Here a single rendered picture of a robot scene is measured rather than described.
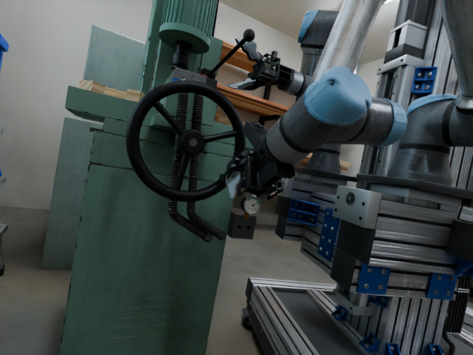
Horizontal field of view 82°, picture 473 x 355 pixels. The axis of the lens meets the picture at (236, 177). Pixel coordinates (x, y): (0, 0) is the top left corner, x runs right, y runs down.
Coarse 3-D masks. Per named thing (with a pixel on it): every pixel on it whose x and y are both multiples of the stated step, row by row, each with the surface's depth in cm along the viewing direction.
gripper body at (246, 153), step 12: (264, 144) 45; (240, 156) 54; (252, 156) 51; (264, 156) 48; (240, 168) 54; (252, 168) 49; (264, 168) 48; (276, 168) 44; (288, 168) 46; (252, 180) 50; (264, 180) 47; (276, 180) 47; (240, 192) 51; (252, 192) 52; (264, 192) 52; (276, 192) 52
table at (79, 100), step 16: (80, 96) 70; (96, 96) 71; (112, 96) 73; (80, 112) 72; (96, 112) 72; (112, 112) 73; (128, 112) 75; (160, 128) 76; (208, 128) 75; (224, 128) 87
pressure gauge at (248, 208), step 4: (244, 200) 86; (252, 200) 87; (256, 200) 87; (244, 204) 85; (248, 204) 86; (256, 204) 87; (260, 204) 88; (244, 208) 86; (248, 208) 86; (252, 208) 87; (256, 208) 88; (248, 212) 87; (252, 212) 87; (256, 212) 87; (244, 216) 89; (248, 216) 89
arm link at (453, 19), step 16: (448, 0) 51; (464, 0) 49; (448, 16) 52; (464, 16) 50; (448, 32) 55; (464, 32) 52; (464, 48) 54; (464, 64) 56; (464, 80) 58; (464, 96) 60; (464, 112) 61; (448, 128) 66; (464, 128) 63; (464, 144) 66
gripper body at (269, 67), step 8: (264, 56) 84; (272, 56) 84; (256, 64) 88; (264, 64) 83; (272, 64) 84; (280, 64) 85; (256, 72) 88; (264, 72) 83; (272, 72) 84; (280, 72) 86; (288, 72) 88; (256, 80) 88; (264, 80) 88; (272, 80) 85; (280, 80) 89; (288, 80) 87; (280, 88) 92
